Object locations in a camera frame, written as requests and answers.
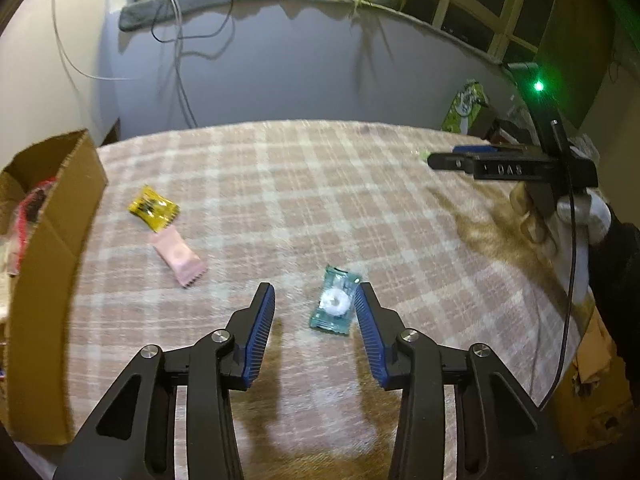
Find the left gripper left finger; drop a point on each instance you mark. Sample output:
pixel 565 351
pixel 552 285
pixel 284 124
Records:
pixel 130 434

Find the pink candy packet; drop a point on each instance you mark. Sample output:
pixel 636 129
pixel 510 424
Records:
pixel 184 263

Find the clear cracker package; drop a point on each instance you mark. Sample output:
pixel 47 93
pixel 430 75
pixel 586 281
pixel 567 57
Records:
pixel 10 270

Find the pink plaid tablecloth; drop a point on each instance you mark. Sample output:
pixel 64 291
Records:
pixel 277 202

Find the grey windowsill cloth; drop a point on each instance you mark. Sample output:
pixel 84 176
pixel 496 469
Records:
pixel 142 14

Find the green cartoon bag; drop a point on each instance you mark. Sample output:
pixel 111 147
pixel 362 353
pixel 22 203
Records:
pixel 465 107

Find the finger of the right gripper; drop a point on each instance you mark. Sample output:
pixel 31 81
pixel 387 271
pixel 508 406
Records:
pixel 474 149

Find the teal mint candy packet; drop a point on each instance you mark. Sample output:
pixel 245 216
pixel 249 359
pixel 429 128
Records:
pixel 334 311

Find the gloved right hand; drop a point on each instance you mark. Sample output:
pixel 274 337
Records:
pixel 565 237

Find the yellow candy packet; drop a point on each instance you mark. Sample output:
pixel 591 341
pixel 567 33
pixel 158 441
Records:
pixel 154 209

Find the red dark snack packet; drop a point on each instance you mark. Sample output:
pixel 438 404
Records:
pixel 27 215

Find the brown cardboard box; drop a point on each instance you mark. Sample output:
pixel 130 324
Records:
pixel 34 399

